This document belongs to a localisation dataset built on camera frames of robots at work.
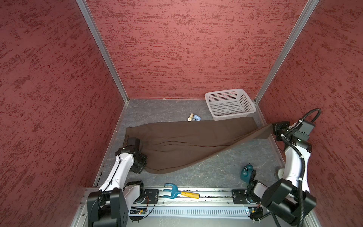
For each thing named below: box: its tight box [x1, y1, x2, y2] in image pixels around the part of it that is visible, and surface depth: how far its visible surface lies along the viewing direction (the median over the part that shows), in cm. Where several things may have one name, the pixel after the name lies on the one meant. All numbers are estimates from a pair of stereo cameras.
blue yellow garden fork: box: [160, 183, 200, 200], surface depth 76 cm
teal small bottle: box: [240, 163, 253, 184], surface depth 77 cm
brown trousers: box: [125, 116, 273, 175], surface depth 96 cm
